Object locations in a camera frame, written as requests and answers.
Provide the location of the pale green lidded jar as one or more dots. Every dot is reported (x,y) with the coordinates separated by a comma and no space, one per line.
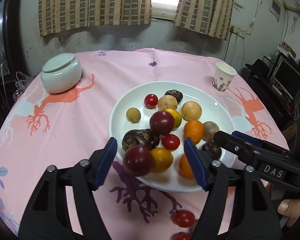
(61,73)

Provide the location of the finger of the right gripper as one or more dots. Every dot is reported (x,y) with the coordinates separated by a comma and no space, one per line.
(260,143)
(246,152)

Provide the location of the tan round fruit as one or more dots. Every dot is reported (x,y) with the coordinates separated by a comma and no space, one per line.
(191,110)

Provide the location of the computer monitor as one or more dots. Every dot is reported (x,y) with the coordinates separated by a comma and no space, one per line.
(286,77)

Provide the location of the checkered curtain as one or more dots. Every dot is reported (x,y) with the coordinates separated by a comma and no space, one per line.
(208,17)
(56,16)

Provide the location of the striped pepino melon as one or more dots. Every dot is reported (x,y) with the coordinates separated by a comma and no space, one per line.
(167,101)

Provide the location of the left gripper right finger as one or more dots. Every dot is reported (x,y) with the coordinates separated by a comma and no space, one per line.
(253,215)

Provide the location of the small red cherry tomato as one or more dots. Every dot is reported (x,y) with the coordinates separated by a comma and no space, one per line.
(151,101)

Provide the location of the floral paper cup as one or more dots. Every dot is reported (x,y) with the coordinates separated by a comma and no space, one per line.
(223,76)

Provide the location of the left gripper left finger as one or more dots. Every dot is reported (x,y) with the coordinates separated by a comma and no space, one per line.
(46,215)

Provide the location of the dark red plum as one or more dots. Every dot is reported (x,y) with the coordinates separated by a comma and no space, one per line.
(161,123)
(138,161)

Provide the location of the pink patterned tablecloth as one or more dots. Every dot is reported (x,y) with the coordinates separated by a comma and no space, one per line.
(43,129)

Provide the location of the left checkered curtain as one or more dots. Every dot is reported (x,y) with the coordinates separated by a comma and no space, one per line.
(56,16)

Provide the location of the small water chestnut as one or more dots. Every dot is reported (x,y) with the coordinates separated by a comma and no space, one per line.
(214,151)

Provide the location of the round brownish fruit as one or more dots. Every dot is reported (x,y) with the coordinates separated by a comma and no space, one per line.
(210,128)

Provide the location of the right hand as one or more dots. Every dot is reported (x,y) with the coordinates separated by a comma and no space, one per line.
(290,208)

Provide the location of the right checkered curtain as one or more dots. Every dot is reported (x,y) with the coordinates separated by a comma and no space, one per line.
(208,17)

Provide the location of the orange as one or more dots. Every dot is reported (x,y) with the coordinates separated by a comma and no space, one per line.
(184,168)
(193,129)

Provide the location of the yellow orange tomato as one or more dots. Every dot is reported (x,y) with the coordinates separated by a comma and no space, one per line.
(163,159)

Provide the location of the dark water chestnut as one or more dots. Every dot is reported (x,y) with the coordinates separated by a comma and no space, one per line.
(176,94)
(144,137)

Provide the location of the small yellow longan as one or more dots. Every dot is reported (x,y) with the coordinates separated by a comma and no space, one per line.
(133,115)

